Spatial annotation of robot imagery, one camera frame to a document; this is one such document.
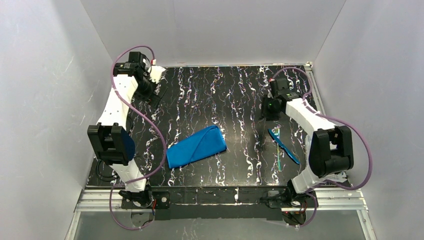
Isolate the iridescent fork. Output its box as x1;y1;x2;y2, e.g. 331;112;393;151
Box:
274;127;282;172

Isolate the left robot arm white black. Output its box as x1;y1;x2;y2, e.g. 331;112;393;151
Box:
87;51;166;193

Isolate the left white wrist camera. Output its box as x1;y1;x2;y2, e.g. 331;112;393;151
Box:
149;65;167;84

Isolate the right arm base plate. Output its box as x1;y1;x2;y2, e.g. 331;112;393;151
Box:
259;187;319;228

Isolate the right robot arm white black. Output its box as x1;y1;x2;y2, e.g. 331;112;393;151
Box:
261;78;354;201

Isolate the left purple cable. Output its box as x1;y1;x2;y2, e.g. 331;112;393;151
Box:
109;45;167;232

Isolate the aluminium frame rail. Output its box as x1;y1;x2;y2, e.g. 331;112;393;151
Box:
66;187;376;240

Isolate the blue cloth napkin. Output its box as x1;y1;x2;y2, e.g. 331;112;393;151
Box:
166;125;227;169

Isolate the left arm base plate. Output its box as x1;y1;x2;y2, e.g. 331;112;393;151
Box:
118;189;171;210

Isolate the black coiled cable lower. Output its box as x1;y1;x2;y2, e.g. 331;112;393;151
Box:
95;158;117;182

